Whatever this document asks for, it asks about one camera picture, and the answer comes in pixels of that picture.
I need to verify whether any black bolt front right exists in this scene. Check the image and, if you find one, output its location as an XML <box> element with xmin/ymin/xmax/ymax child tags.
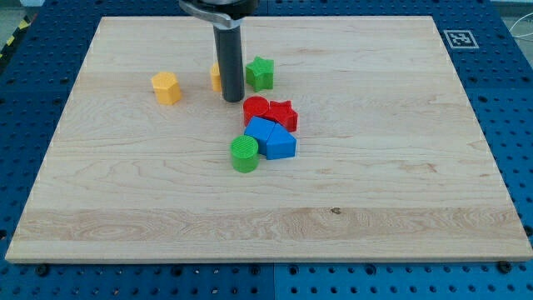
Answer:
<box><xmin>497</xmin><ymin>261</ymin><xmax>513</xmax><ymax>274</ymax></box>

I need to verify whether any white fiducial marker tag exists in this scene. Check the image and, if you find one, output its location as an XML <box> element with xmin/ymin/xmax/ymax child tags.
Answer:
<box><xmin>443</xmin><ymin>29</ymin><xmax>479</xmax><ymax>49</ymax></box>

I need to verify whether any robot arm flange with clamp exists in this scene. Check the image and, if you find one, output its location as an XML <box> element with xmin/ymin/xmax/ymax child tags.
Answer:
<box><xmin>178</xmin><ymin>0</ymin><xmax>259</xmax><ymax>30</ymax></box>

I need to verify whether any yellow hexagon block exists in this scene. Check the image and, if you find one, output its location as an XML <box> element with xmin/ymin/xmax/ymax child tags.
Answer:
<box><xmin>151</xmin><ymin>72</ymin><xmax>182</xmax><ymax>105</ymax></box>

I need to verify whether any black bolt front left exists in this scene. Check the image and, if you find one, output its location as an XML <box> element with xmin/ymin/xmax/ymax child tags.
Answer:
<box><xmin>34</xmin><ymin>264</ymin><xmax>49</xmax><ymax>278</ymax></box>

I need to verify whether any red star block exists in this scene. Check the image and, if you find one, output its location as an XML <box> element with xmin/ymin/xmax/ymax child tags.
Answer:
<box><xmin>263</xmin><ymin>100</ymin><xmax>298</xmax><ymax>133</ymax></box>

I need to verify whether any yellow block behind tool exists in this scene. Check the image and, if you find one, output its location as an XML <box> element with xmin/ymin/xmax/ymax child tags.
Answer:
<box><xmin>210</xmin><ymin>62</ymin><xmax>222</xmax><ymax>92</ymax></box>

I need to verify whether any white cable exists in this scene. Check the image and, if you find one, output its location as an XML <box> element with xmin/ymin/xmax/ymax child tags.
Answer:
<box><xmin>508</xmin><ymin>12</ymin><xmax>533</xmax><ymax>43</ymax></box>

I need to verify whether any wooden board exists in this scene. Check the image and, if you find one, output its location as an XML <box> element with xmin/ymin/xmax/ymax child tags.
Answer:
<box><xmin>6</xmin><ymin>16</ymin><xmax>532</xmax><ymax>263</ymax></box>

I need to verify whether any black bolt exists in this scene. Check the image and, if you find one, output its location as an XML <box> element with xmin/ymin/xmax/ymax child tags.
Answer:
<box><xmin>497</xmin><ymin>261</ymin><xmax>513</xmax><ymax>274</ymax></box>
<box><xmin>34</xmin><ymin>264</ymin><xmax>49</xmax><ymax>278</ymax></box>

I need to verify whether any blue cube block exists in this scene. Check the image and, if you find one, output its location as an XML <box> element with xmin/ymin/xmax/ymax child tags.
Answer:
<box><xmin>244</xmin><ymin>117</ymin><xmax>276</xmax><ymax>155</ymax></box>

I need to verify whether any green star block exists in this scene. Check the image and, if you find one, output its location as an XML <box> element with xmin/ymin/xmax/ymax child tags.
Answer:
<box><xmin>246</xmin><ymin>56</ymin><xmax>274</xmax><ymax>92</ymax></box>

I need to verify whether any green cylinder block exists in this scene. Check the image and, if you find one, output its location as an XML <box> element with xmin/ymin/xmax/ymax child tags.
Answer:
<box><xmin>230</xmin><ymin>135</ymin><xmax>259</xmax><ymax>173</ymax></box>

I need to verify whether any red cylinder block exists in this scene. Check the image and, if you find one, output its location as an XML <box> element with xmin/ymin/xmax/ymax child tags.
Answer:
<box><xmin>242</xmin><ymin>96</ymin><xmax>270</xmax><ymax>127</ymax></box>

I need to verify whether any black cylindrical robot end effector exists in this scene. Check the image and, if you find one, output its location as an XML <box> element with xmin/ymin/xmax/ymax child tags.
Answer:
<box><xmin>213</xmin><ymin>27</ymin><xmax>245</xmax><ymax>103</ymax></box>

